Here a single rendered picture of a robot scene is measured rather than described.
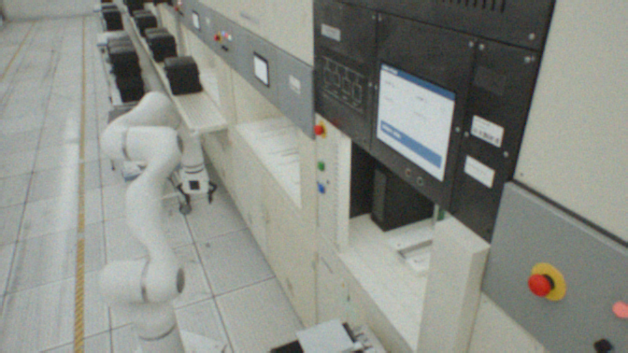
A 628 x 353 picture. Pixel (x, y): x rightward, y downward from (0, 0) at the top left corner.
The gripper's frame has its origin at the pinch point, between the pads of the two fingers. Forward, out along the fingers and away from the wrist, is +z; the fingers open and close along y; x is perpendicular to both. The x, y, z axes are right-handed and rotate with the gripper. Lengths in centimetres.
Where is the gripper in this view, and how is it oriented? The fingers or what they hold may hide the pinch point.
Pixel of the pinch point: (199, 201)
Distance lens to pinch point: 187.1
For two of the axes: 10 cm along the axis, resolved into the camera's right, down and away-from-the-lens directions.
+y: 10.0, -0.1, -0.1
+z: 0.2, 8.7, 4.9
